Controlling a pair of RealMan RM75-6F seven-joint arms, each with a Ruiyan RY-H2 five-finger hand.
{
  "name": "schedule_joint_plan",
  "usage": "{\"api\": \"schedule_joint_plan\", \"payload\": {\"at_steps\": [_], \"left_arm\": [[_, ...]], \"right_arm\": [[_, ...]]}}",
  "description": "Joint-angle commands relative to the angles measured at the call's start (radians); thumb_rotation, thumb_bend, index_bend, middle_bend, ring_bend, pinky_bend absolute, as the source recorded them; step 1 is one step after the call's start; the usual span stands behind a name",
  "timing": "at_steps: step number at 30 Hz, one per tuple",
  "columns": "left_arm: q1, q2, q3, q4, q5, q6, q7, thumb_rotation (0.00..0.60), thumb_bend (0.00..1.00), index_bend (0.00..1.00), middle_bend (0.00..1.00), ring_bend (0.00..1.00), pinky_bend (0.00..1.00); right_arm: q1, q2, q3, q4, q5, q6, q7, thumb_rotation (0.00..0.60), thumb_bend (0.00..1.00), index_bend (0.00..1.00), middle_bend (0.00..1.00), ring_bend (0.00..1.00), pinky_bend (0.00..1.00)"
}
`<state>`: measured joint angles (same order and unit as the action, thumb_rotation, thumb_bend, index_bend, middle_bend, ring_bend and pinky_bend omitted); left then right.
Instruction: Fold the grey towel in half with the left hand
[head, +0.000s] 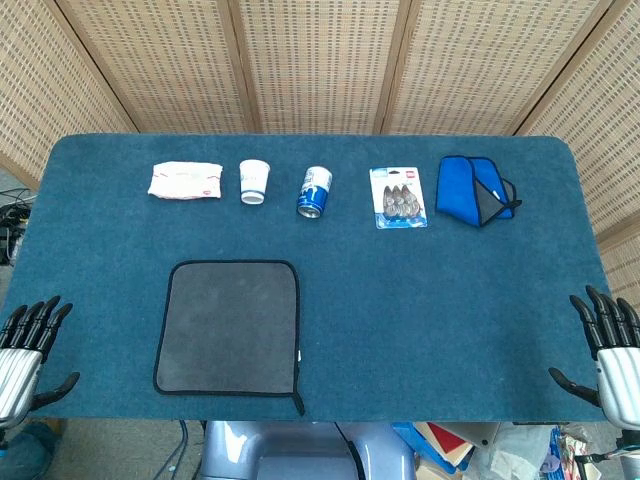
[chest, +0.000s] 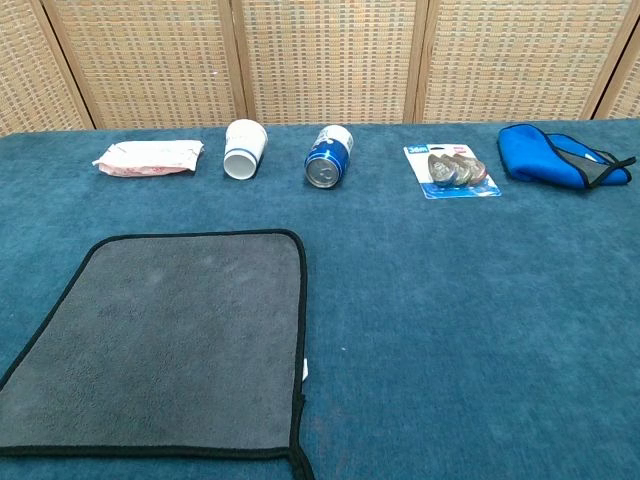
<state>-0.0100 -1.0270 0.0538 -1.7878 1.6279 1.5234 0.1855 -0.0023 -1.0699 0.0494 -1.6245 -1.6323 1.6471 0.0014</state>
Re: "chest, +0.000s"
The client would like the teal plush table cover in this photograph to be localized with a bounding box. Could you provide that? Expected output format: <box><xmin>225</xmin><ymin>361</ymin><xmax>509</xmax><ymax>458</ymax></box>
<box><xmin>0</xmin><ymin>118</ymin><xmax>640</xmax><ymax>480</ymax></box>

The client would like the white pink wet wipes pack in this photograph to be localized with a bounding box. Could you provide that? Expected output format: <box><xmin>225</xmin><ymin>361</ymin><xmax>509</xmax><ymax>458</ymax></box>
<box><xmin>92</xmin><ymin>139</ymin><xmax>205</xmax><ymax>179</ymax></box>

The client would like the white paper cup blue band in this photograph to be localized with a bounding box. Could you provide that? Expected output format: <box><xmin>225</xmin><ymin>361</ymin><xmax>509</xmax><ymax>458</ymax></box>
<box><xmin>223</xmin><ymin>118</ymin><xmax>269</xmax><ymax>180</ymax></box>

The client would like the correction tape blister pack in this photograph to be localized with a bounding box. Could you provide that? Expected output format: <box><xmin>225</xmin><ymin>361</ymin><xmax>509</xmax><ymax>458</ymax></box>
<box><xmin>403</xmin><ymin>143</ymin><xmax>503</xmax><ymax>200</ymax></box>

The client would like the grey and green cloth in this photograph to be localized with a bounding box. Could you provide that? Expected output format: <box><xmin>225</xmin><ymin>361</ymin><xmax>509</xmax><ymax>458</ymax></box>
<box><xmin>0</xmin><ymin>228</ymin><xmax>316</xmax><ymax>480</ymax></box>

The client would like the blue white soda can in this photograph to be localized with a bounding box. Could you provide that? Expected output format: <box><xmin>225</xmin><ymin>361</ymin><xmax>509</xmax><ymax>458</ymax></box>
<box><xmin>303</xmin><ymin>124</ymin><xmax>355</xmax><ymax>190</ymax></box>

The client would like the woven rattan folding screen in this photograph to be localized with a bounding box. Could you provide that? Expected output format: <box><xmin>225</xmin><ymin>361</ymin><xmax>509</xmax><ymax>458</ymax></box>
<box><xmin>0</xmin><ymin>0</ymin><xmax>640</xmax><ymax>137</ymax></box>

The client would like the blue cloth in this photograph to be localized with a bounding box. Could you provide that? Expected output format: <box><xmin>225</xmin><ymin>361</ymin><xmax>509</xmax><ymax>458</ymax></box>
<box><xmin>496</xmin><ymin>123</ymin><xmax>637</xmax><ymax>190</ymax></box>

